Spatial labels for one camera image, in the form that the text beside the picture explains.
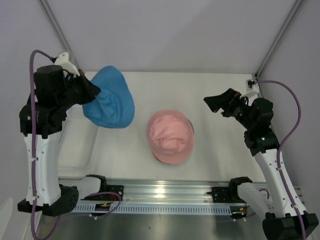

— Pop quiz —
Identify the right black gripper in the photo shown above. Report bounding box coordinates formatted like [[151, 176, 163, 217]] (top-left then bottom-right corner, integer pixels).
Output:
[[203, 88, 255, 131]]

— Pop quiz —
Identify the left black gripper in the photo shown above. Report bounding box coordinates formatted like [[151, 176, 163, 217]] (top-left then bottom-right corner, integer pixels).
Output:
[[57, 69, 101, 111]]

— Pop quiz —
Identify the blue bucket hat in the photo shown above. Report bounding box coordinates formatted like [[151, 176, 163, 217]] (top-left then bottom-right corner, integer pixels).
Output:
[[82, 65, 135, 129]]

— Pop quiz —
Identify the pink bucket hat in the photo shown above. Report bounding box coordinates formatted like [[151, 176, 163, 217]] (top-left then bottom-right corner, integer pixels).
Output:
[[146, 109, 195, 165]]

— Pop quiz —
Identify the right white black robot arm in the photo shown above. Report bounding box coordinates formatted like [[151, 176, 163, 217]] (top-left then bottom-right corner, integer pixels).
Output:
[[203, 88, 319, 240]]

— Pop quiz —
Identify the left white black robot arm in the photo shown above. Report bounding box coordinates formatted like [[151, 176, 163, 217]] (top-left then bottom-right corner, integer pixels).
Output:
[[17, 64, 108, 217]]

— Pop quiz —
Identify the white plastic basket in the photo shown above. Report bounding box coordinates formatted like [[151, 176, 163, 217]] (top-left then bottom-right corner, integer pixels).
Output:
[[58, 105, 99, 178]]

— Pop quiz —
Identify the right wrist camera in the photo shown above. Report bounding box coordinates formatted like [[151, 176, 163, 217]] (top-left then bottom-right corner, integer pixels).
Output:
[[241, 79, 260, 99]]

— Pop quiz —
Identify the left aluminium frame post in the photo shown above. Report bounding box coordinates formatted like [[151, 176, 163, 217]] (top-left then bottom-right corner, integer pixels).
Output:
[[37, 0, 80, 68]]

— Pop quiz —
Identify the aluminium frame post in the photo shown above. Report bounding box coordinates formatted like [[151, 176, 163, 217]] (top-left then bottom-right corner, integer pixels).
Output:
[[37, 0, 80, 68], [253, 0, 307, 80]]

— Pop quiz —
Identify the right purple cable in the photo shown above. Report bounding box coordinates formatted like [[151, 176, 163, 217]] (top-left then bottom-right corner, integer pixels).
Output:
[[232, 80, 307, 240]]

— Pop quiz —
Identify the purple cable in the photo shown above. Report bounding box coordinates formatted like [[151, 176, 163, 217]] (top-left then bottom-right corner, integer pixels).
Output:
[[232, 80, 307, 240], [29, 49, 122, 240]]

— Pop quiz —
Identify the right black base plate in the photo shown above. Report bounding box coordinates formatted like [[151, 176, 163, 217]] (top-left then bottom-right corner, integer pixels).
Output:
[[206, 186, 246, 204]]

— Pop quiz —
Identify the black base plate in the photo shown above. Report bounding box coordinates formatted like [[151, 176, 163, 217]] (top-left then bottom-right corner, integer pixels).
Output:
[[206, 186, 246, 204], [82, 185, 125, 202]]

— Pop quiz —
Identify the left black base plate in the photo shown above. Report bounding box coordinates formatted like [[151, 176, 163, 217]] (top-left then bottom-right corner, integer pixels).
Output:
[[82, 185, 125, 202]]

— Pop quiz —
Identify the aluminium mounting rail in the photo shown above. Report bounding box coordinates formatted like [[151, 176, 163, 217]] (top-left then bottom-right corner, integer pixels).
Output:
[[58, 177, 307, 205]]

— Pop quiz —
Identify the white slotted cable duct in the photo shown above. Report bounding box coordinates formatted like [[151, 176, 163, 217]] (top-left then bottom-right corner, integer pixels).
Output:
[[72, 202, 232, 216]]

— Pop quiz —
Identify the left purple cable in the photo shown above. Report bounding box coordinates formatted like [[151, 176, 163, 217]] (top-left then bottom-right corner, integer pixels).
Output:
[[29, 49, 122, 240]]

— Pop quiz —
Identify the right aluminium frame post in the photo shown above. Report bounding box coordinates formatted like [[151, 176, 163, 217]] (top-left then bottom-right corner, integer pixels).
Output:
[[253, 0, 307, 80]]

